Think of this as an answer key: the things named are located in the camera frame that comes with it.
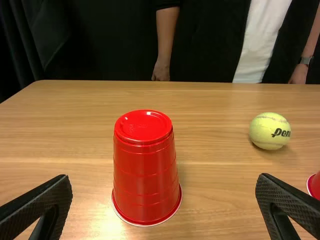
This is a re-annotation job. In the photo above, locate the red cup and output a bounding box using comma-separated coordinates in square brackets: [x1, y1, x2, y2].
[111, 109, 183, 227]
[306, 170, 320, 201]

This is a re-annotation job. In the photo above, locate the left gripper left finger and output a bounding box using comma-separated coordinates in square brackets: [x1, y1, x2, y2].
[0, 174, 74, 240]

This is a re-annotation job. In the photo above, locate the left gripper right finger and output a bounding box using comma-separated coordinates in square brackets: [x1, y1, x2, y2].
[255, 172, 320, 240]

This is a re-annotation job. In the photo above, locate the person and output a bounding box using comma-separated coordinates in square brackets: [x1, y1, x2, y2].
[151, 0, 320, 85]

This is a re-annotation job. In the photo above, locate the yellow ball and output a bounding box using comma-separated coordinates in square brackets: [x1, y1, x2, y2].
[248, 111, 292, 151]

